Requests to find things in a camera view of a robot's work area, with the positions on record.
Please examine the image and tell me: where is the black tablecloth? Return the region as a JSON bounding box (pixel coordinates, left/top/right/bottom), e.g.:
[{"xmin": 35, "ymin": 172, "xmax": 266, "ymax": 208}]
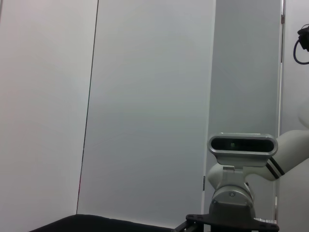
[{"xmin": 28, "ymin": 214, "xmax": 177, "ymax": 232}]

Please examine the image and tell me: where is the grey door panel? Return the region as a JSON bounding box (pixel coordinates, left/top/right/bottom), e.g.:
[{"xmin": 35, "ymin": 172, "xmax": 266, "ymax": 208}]
[{"xmin": 202, "ymin": 0, "xmax": 283, "ymax": 216}]

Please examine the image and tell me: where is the silver robot head camera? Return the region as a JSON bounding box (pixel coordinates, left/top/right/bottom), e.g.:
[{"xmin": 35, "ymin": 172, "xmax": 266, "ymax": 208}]
[{"xmin": 208, "ymin": 132, "xmax": 279, "ymax": 168}]

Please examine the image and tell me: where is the black robot chest frame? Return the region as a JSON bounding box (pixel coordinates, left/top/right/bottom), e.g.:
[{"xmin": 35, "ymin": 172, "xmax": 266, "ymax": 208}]
[{"xmin": 173, "ymin": 213, "xmax": 281, "ymax": 232}]

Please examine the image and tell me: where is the black cable with clamp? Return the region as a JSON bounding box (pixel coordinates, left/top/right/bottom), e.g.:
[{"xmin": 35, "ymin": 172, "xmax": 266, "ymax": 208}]
[{"xmin": 293, "ymin": 23, "xmax": 309, "ymax": 65}]

